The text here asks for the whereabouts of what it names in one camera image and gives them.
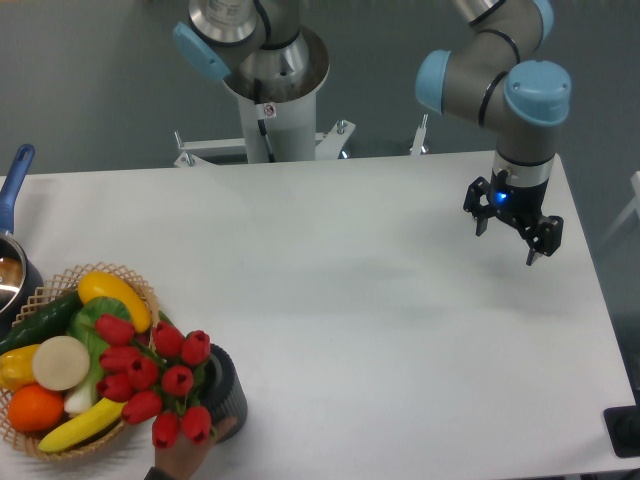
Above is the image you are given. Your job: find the yellow squash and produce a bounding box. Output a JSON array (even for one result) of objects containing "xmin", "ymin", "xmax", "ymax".
[{"xmin": 77, "ymin": 271, "xmax": 151, "ymax": 333}]

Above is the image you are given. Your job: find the green bok choy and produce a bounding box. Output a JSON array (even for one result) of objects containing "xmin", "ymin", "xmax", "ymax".
[{"xmin": 64, "ymin": 297, "xmax": 131, "ymax": 417}]

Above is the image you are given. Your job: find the red tulip bouquet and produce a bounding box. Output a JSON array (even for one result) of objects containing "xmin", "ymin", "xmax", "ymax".
[{"xmin": 94, "ymin": 314, "xmax": 217, "ymax": 449}]

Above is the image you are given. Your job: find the orange fruit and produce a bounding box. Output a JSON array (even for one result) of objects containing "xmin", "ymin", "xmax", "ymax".
[{"xmin": 7, "ymin": 384, "xmax": 64, "ymax": 433}]

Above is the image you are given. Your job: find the yellow bell pepper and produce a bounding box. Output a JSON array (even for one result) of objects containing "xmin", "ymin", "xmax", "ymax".
[{"xmin": 1, "ymin": 344, "xmax": 40, "ymax": 391}]

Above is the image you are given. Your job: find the black cable on pedestal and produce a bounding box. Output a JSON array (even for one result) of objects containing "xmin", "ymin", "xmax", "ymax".
[{"xmin": 252, "ymin": 78, "xmax": 277, "ymax": 163}]

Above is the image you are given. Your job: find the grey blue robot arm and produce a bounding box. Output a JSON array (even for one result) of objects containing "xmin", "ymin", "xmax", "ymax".
[{"xmin": 173, "ymin": 1, "xmax": 572, "ymax": 260}]

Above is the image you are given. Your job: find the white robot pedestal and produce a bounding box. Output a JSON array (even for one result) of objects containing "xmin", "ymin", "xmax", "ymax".
[{"xmin": 173, "ymin": 23, "xmax": 356, "ymax": 166}]

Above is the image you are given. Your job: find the person's hand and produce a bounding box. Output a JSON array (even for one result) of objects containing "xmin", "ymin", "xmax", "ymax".
[{"xmin": 145, "ymin": 417, "xmax": 237, "ymax": 480}]

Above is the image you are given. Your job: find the white frame at right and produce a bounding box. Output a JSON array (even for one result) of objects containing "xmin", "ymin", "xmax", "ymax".
[{"xmin": 601, "ymin": 171, "xmax": 640, "ymax": 245}]

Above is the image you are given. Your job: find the yellow banana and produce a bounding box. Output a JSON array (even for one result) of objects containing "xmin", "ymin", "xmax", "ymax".
[{"xmin": 38, "ymin": 398, "xmax": 124, "ymax": 454}]

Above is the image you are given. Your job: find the green cucumber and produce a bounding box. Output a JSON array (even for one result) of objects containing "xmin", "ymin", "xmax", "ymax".
[{"xmin": 1, "ymin": 291, "xmax": 83, "ymax": 354}]

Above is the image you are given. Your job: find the blue handled saucepan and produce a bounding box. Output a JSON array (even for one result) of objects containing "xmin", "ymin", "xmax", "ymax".
[{"xmin": 1, "ymin": 144, "xmax": 43, "ymax": 338}]

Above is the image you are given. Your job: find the black device at edge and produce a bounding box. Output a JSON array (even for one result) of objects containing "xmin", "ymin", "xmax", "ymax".
[{"xmin": 603, "ymin": 405, "xmax": 639, "ymax": 458}]

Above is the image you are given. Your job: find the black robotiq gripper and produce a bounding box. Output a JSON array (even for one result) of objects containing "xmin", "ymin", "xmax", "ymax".
[{"xmin": 463, "ymin": 170, "xmax": 564, "ymax": 266}]

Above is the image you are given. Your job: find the dark grey ribbed vase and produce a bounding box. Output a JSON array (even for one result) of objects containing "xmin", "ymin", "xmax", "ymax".
[{"xmin": 200, "ymin": 344, "xmax": 248, "ymax": 442}]

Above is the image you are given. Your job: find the beige round disc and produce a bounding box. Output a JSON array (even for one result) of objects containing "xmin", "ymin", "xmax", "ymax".
[{"xmin": 31, "ymin": 336, "xmax": 90, "ymax": 391}]

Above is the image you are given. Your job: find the woven wicker basket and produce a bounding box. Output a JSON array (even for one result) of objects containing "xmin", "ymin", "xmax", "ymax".
[{"xmin": 1, "ymin": 262, "xmax": 160, "ymax": 462}]

